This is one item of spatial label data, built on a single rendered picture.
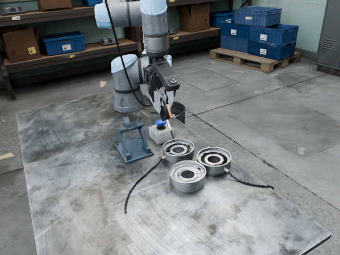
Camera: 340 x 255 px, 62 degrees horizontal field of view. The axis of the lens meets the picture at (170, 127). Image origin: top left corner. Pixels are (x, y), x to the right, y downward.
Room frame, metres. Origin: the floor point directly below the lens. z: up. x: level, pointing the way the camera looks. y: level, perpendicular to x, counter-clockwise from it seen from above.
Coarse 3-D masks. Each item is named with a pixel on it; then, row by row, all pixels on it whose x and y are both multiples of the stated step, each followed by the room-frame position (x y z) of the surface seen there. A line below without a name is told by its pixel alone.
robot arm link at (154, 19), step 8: (144, 0) 0.87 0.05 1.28; (152, 0) 0.86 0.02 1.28; (160, 0) 0.86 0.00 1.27; (144, 8) 0.87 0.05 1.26; (152, 8) 0.86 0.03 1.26; (160, 8) 0.86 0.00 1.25; (144, 16) 0.87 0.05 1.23; (152, 16) 0.86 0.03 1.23; (160, 16) 0.86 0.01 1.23; (144, 24) 0.87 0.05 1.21; (152, 24) 0.86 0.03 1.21; (160, 24) 0.86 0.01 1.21; (144, 32) 0.88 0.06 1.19; (152, 32) 0.86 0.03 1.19; (160, 32) 0.86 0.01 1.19
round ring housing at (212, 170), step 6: (204, 150) 0.76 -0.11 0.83; (210, 150) 0.76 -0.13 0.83; (216, 150) 0.76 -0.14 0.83; (222, 150) 0.75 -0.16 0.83; (198, 156) 0.73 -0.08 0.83; (210, 156) 0.73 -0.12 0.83; (216, 156) 0.73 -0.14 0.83; (228, 156) 0.72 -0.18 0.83; (210, 162) 0.70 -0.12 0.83; (216, 162) 0.73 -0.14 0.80; (228, 162) 0.67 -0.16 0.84; (210, 168) 0.66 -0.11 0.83; (216, 168) 0.66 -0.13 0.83; (222, 168) 0.66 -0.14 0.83; (228, 168) 0.68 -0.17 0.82; (210, 174) 0.67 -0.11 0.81; (216, 174) 0.67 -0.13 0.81; (222, 174) 0.67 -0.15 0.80
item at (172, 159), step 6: (168, 144) 0.82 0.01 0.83; (192, 144) 0.79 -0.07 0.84; (162, 150) 0.77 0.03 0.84; (174, 150) 0.79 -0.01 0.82; (180, 150) 0.80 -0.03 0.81; (186, 150) 0.77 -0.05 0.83; (192, 150) 0.75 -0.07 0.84; (168, 156) 0.74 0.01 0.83; (174, 156) 0.73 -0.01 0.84; (180, 156) 0.73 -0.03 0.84; (186, 156) 0.73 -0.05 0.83; (192, 156) 0.75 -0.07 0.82; (168, 162) 0.75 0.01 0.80; (174, 162) 0.74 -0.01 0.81
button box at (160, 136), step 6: (150, 126) 0.92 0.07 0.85; (156, 126) 0.92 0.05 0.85; (150, 132) 0.91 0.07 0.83; (156, 132) 0.88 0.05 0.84; (162, 132) 0.87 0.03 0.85; (168, 132) 0.88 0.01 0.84; (174, 132) 0.89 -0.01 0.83; (156, 138) 0.87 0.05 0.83; (162, 138) 0.87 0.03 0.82; (168, 138) 0.88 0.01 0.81; (174, 138) 0.89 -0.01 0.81
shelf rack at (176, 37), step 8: (168, 0) 4.57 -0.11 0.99; (176, 0) 4.63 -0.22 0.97; (184, 0) 4.70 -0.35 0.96; (192, 0) 4.77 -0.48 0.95; (200, 0) 4.84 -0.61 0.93; (208, 0) 4.91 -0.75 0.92; (216, 0) 4.98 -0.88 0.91; (232, 0) 5.76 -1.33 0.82; (248, 0) 5.32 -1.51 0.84; (232, 8) 5.76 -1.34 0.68; (184, 32) 4.90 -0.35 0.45; (192, 32) 4.85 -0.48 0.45; (200, 32) 4.83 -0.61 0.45; (208, 32) 4.90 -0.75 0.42; (216, 32) 4.98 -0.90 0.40; (176, 40) 4.62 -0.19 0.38; (184, 40) 4.69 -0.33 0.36
